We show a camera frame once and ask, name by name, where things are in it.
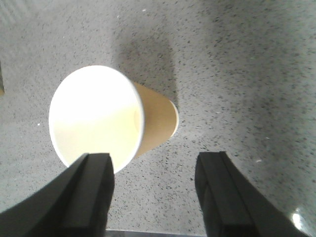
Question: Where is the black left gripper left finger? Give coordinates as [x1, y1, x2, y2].
[0, 154, 115, 237]

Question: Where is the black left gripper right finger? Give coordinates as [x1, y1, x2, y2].
[195, 152, 306, 237]

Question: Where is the brown paper cup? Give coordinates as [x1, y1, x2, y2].
[48, 65, 179, 173]

